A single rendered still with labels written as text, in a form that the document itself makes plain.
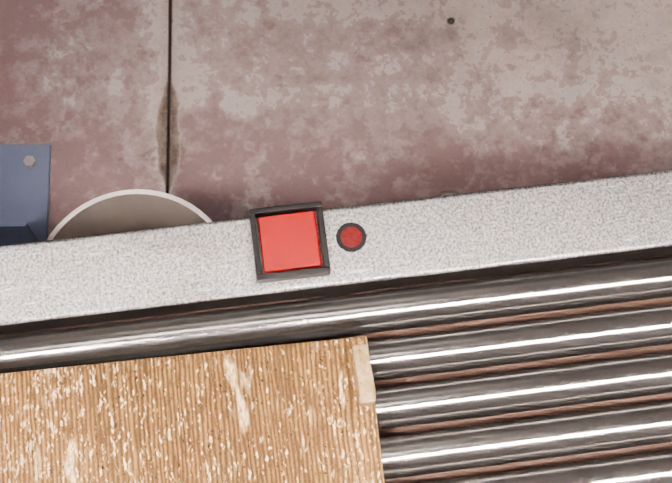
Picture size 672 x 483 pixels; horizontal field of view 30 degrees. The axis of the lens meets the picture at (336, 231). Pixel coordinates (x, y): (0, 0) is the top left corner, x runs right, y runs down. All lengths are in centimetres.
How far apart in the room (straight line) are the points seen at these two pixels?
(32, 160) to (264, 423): 116
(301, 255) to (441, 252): 15
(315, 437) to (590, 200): 39
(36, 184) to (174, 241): 102
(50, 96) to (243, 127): 36
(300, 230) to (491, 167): 107
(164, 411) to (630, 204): 53
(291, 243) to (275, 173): 100
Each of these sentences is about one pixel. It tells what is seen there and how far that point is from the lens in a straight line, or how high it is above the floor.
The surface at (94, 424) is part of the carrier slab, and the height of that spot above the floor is 94.
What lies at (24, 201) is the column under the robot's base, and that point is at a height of 1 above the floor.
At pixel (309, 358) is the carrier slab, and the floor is 94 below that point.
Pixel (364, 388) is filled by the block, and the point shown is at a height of 96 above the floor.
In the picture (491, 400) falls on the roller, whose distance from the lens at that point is 129.
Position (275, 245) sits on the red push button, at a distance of 129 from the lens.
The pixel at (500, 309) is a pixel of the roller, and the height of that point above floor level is 91.
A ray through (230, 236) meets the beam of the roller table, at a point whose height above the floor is 92.
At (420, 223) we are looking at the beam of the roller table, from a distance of 132.
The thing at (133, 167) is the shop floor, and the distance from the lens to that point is 230.
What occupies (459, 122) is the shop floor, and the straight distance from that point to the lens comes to 235.
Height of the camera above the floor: 218
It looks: 74 degrees down
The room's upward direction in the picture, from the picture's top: 11 degrees clockwise
